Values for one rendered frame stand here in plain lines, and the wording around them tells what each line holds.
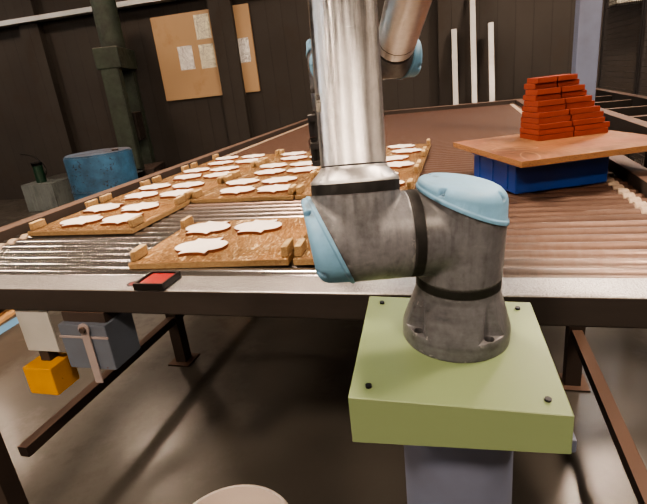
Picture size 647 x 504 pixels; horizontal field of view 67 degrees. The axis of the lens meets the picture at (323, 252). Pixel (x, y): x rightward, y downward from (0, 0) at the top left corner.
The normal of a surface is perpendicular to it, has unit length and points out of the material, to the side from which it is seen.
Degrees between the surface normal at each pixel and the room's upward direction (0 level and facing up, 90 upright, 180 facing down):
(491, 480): 90
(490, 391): 4
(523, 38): 90
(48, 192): 90
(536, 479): 0
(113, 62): 90
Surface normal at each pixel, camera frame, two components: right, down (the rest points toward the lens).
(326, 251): 0.01, 0.31
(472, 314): 0.09, 0.10
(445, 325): -0.47, 0.08
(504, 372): -0.07, -0.92
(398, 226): 0.02, -0.11
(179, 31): -0.20, 0.35
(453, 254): 0.07, 0.54
